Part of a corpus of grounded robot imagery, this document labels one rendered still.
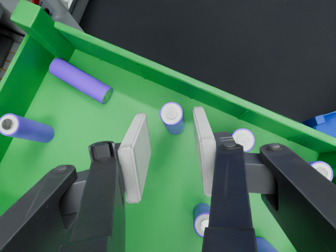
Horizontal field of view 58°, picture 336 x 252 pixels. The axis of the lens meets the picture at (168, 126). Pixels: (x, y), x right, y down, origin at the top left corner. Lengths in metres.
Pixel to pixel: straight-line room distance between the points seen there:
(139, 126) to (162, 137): 0.11
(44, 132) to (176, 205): 0.14
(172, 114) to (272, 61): 0.64
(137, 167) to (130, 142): 0.01
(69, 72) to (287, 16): 0.70
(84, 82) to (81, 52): 0.04
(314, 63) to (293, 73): 0.06
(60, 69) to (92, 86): 0.04
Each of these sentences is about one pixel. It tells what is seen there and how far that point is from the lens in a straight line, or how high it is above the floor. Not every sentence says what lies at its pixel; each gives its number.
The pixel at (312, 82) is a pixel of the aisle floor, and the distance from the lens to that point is 0.86.
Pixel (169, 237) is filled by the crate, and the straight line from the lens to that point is 0.30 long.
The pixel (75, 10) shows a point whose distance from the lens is 0.89.
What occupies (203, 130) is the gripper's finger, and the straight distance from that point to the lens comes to 0.16.
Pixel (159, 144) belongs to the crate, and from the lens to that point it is 0.29.
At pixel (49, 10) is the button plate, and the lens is 0.71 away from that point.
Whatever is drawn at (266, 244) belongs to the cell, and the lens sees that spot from 0.27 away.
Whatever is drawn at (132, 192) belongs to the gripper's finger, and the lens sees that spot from 0.15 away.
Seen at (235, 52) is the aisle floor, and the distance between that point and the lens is 0.84.
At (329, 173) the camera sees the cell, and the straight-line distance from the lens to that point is 0.25.
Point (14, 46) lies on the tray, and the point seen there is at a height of 0.17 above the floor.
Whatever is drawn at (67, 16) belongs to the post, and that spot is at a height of 0.13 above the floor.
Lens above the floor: 0.77
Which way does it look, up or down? 81 degrees down
